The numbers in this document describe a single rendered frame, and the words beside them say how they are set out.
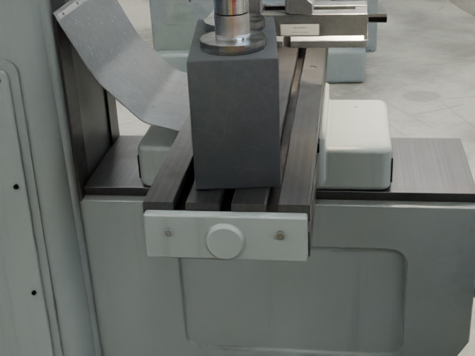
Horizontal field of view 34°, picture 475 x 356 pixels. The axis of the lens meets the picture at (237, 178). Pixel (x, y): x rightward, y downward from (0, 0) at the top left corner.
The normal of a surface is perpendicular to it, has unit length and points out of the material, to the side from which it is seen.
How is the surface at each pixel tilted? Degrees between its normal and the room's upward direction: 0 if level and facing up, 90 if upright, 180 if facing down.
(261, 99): 90
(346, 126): 0
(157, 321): 90
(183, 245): 90
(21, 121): 88
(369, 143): 0
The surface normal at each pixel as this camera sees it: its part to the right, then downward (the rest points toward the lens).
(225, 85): -0.02, 0.43
